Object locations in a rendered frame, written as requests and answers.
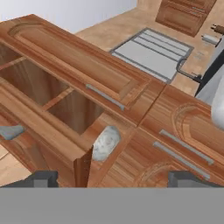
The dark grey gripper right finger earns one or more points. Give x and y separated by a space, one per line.
180 178

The grey marbled bowl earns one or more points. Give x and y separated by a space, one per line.
105 143

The dark grey tap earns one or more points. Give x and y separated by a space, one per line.
186 72

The white and black rounded object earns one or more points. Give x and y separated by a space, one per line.
217 96

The grey marbled mug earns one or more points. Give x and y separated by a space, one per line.
10 131

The wooden floor cupboard run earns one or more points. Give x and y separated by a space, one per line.
183 14

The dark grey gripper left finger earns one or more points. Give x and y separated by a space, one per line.
43 178

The brown cylindrical item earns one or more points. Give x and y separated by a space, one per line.
218 28

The grey steel sink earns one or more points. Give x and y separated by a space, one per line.
151 54

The open wooden cabinet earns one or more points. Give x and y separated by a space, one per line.
35 81

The white cylindrical item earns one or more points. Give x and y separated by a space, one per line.
210 39

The closed wooden door, arched panel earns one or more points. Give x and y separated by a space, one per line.
131 166
175 116

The open wooden cabinet door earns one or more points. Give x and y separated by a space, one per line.
73 61

